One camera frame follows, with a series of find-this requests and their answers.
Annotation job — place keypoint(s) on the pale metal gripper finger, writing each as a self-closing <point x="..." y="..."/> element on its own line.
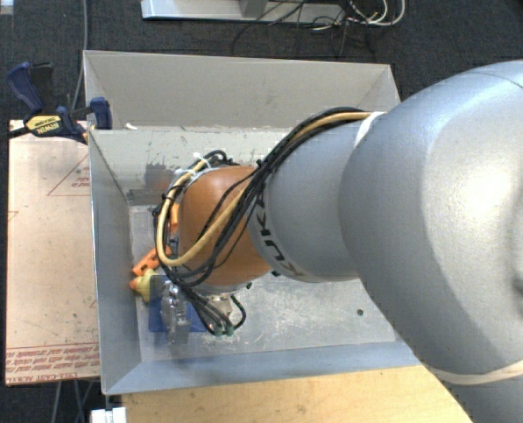
<point x="184" y="322"/>
<point x="169" y="311"/>

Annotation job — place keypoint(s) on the blue flat sponge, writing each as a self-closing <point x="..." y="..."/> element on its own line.
<point x="155" y="320"/>

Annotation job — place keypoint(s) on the yellow toy fruit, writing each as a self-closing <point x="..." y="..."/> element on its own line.
<point x="145" y="285"/>

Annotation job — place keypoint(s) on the orange toy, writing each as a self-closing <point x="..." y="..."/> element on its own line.
<point x="148" y="260"/>

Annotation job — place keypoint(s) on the brown cardboard board red print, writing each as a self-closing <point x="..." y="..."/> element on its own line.
<point x="49" y="254"/>

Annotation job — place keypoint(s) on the grey metal bin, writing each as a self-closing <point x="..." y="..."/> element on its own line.
<point x="226" y="91"/>

